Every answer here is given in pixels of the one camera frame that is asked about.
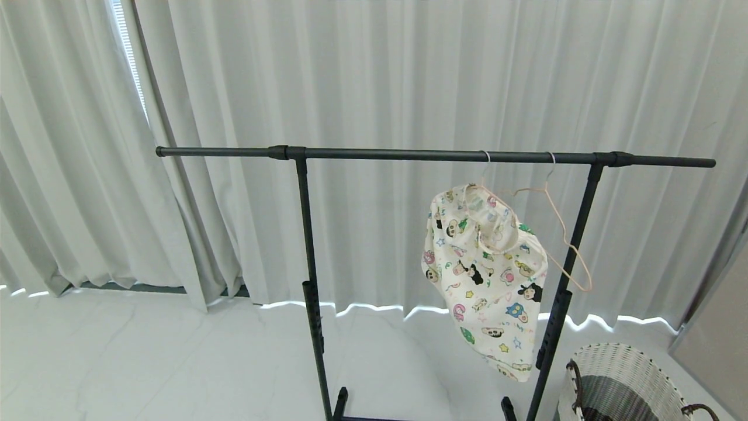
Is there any cream printed garment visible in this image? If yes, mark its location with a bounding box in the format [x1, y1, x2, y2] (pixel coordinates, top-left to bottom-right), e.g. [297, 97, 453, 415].
[420, 184, 549, 383]

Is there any pink clothes hanger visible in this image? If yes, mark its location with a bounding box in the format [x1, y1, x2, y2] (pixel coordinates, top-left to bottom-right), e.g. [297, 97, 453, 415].
[512, 152, 593, 292]
[466, 151, 518, 196]

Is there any white laundry basket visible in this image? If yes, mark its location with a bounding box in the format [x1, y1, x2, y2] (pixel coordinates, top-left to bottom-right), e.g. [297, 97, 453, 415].
[557, 343, 721, 421]

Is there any black clothes rack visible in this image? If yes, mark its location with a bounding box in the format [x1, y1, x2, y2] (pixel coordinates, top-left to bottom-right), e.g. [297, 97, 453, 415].
[155, 144, 717, 421]

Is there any white curtain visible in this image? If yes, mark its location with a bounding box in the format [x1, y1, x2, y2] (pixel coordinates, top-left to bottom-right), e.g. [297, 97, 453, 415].
[133, 0, 748, 333]
[0, 0, 245, 315]

